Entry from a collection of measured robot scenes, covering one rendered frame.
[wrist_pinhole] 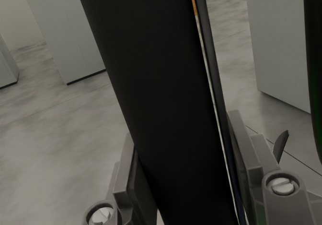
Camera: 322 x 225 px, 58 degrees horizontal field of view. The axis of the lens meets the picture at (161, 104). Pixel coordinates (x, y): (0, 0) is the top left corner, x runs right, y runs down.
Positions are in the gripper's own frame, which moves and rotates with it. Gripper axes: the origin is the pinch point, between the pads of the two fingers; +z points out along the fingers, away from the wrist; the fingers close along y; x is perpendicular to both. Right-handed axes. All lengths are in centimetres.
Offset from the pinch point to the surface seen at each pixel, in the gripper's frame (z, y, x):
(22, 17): 1068, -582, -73
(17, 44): 1042, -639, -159
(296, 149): 192, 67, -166
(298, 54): 244, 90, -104
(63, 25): 505, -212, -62
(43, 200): 186, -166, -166
